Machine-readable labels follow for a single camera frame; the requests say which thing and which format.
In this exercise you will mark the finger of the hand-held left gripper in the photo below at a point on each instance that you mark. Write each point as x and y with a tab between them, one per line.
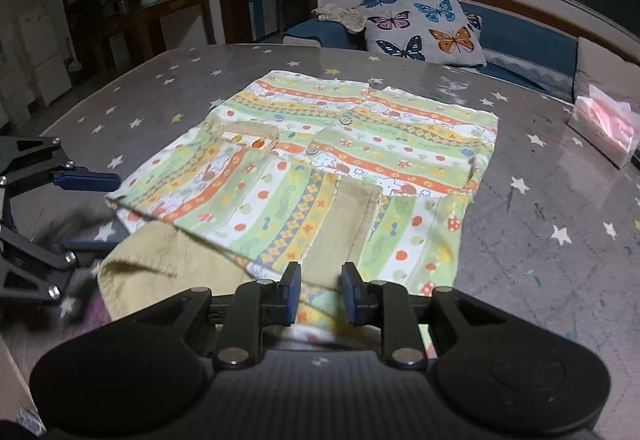
47	254
90	181

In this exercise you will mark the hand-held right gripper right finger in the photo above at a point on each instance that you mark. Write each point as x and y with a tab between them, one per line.
353	295

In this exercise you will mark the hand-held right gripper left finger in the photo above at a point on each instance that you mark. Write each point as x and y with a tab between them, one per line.
291	295

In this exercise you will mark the yellow patterned child's garment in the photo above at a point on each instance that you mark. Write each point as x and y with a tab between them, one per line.
350	155

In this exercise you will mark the white cabinet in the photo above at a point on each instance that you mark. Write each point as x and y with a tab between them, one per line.
42	50

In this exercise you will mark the grey star-patterned table cover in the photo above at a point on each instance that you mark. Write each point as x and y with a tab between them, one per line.
525	220

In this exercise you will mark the wooden side table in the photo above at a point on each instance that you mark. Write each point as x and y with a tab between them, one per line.
175	3

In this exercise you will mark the blue framed board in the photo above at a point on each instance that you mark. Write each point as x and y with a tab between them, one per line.
265	10

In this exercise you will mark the butterfly print pillow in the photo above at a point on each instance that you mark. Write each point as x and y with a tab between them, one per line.
425	30

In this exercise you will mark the crumpled cream cloth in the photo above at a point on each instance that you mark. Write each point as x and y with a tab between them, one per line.
345	15

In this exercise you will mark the pink tissue pack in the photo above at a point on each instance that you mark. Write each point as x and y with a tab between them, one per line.
605	125

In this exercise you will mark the blue sofa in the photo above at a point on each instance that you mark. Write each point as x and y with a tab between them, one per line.
520	40

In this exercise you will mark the beige pillow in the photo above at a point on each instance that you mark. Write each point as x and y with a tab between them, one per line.
605	65

